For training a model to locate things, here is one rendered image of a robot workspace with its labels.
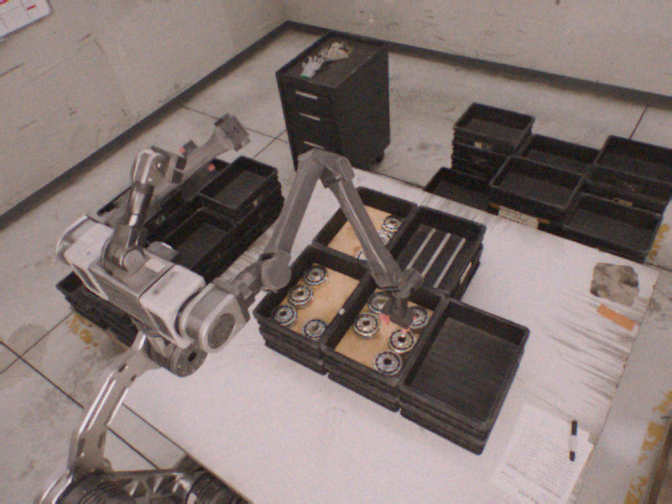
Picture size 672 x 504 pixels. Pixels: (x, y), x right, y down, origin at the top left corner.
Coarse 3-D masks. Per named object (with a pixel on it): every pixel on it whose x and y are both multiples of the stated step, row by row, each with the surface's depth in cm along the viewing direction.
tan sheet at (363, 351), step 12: (360, 312) 198; (432, 312) 195; (384, 324) 193; (348, 336) 191; (384, 336) 190; (336, 348) 188; (348, 348) 188; (360, 348) 187; (372, 348) 187; (384, 348) 186; (360, 360) 184; (372, 360) 184
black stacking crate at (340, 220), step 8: (360, 192) 234; (368, 192) 231; (368, 200) 235; (376, 200) 232; (384, 200) 229; (392, 200) 226; (376, 208) 236; (384, 208) 233; (392, 208) 230; (400, 208) 227; (408, 208) 224; (336, 216) 222; (344, 216) 229; (400, 216) 230; (336, 224) 224; (344, 224) 231; (328, 232) 220; (336, 232) 227; (320, 240) 217; (328, 240) 223
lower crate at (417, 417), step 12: (516, 372) 187; (408, 408) 173; (408, 420) 180; (420, 420) 177; (432, 420) 169; (432, 432) 176; (444, 432) 173; (456, 432) 165; (456, 444) 172; (468, 444) 169; (480, 444) 163
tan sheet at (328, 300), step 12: (336, 276) 211; (348, 276) 211; (324, 288) 208; (336, 288) 207; (348, 288) 207; (324, 300) 204; (336, 300) 203; (300, 312) 201; (312, 312) 200; (324, 312) 200; (336, 312) 199; (300, 324) 197
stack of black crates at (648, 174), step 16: (608, 144) 294; (624, 144) 289; (640, 144) 284; (608, 160) 292; (624, 160) 291; (640, 160) 290; (656, 160) 285; (592, 176) 282; (608, 176) 277; (624, 176) 271; (640, 176) 266; (656, 176) 280; (592, 192) 289; (608, 192) 283; (624, 192) 277; (640, 192) 273; (656, 192) 268; (640, 208) 278; (656, 208) 273
